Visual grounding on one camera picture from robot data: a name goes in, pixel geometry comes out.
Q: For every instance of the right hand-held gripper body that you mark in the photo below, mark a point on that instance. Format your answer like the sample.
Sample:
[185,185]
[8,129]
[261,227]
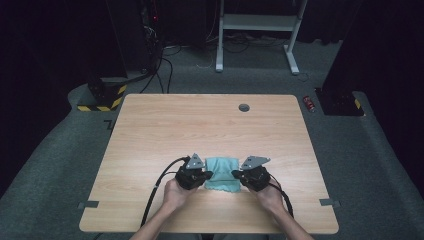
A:
[258,178]

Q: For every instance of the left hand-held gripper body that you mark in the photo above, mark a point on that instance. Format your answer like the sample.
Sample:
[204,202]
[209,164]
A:
[190,176]

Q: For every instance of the person's right hand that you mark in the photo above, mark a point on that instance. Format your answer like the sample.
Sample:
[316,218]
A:
[270,198]

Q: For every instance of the person's left hand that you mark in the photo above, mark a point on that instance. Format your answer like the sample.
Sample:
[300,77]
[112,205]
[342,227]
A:
[176,196]

